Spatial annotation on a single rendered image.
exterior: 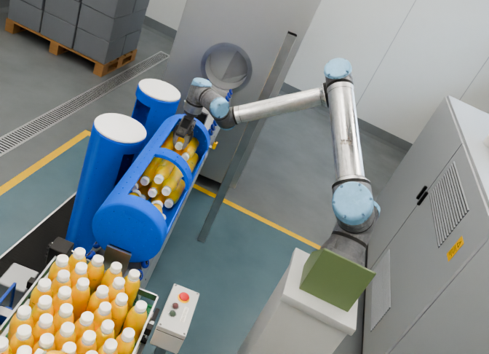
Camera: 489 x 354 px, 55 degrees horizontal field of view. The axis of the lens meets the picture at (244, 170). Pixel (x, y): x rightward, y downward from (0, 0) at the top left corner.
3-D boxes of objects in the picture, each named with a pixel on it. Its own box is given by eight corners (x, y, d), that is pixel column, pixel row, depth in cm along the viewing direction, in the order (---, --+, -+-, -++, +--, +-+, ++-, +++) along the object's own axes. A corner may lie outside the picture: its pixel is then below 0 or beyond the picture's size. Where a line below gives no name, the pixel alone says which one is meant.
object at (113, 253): (125, 273, 189) (133, 251, 183) (123, 277, 187) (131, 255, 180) (102, 264, 188) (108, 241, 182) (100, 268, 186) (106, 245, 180)
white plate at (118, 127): (93, 135, 238) (92, 137, 239) (147, 146, 248) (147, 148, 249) (95, 108, 260) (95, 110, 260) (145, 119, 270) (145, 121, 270)
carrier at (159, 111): (128, 176, 369) (100, 187, 346) (158, 77, 325) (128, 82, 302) (154, 198, 359) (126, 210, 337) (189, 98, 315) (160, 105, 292)
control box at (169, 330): (191, 310, 177) (200, 292, 172) (177, 355, 159) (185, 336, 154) (166, 301, 176) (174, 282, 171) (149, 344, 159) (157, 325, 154)
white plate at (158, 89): (159, 76, 324) (158, 77, 324) (129, 81, 301) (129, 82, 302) (188, 97, 314) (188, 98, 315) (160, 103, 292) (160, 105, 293)
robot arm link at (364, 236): (367, 250, 199) (383, 213, 204) (366, 240, 184) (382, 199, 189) (334, 237, 205) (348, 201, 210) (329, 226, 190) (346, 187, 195)
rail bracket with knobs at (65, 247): (74, 263, 187) (79, 244, 182) (65, 274, 181) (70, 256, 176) (51, 253, 187) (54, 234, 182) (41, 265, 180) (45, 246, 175)
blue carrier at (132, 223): (198, 169, 267) (218, 129, 253) (148, 274, 191) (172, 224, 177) (152, 146, 264) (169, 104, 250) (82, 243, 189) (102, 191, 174)
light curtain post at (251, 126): (205, 238, 367) (297, 34, 282) (204, 242, 362) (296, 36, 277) (198, 235, 367) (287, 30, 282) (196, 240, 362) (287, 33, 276)
